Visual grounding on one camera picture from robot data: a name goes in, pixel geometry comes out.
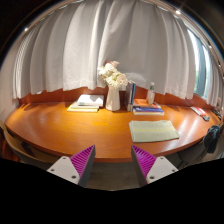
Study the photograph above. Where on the white curtain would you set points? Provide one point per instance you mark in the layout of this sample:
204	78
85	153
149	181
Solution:
65	49

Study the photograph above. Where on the clear plastic bottle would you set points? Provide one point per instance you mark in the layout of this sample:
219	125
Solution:
151	94

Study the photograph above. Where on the upright standing books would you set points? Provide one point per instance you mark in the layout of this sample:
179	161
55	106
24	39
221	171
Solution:
129	95

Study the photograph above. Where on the window at right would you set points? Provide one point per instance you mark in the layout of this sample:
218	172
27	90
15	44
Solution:
202	65

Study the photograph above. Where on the red booklet at right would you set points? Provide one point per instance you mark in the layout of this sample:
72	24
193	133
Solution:
198	111

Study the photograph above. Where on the white flower bouquet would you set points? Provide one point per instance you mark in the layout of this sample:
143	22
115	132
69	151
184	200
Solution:
111	76

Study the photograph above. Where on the orange book on stack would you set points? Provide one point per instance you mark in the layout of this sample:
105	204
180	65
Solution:
144	103

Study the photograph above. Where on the blue book stack bottom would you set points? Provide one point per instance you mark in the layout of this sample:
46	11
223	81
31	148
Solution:
147	111

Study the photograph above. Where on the white book on stack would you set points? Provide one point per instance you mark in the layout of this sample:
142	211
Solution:
92	100

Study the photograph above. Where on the yellow book under stack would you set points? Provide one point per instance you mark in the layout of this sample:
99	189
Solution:
82	108

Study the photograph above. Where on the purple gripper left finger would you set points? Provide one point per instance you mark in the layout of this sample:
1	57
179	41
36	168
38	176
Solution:
76	168

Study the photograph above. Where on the dark bag at right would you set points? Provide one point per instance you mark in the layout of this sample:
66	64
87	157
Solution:
211	139

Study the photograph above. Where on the white vase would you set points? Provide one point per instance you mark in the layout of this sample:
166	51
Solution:
113	99

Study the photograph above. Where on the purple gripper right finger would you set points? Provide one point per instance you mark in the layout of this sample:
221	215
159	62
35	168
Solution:
150	168

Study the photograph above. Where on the wooden chair at left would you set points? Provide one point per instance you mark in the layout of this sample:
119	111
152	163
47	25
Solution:
26	153

